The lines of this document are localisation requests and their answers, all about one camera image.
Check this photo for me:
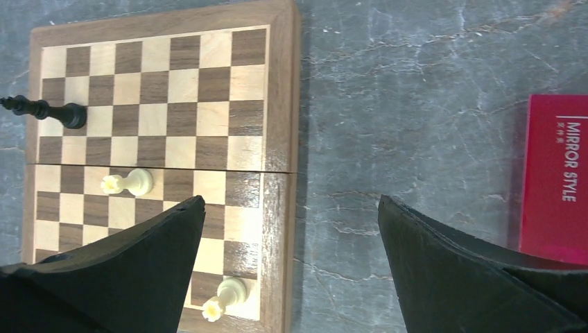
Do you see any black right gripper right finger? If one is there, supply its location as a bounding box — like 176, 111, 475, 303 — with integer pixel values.
378, 195, 587, 332

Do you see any red clip file folder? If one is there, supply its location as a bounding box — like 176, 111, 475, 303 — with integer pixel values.
519, 94, 587, 265

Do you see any black chess piece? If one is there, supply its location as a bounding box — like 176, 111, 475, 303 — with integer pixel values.
1, 95, 87, 129

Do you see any wooden chessboard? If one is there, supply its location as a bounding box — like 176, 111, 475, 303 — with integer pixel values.
21, 1, 301, 332

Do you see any cream chess piece upper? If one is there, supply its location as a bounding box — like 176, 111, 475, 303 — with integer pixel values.
101, 169, 153, 196

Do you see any cream chess piece lower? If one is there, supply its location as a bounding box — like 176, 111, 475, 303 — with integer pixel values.
202, 277, 248, 322

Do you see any cream chess piece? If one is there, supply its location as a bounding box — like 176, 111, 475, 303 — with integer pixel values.
101, 169, 153, 196
202, 277, 248, 322

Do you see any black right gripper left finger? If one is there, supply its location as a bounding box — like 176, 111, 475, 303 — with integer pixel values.
1, 196, 205, 332

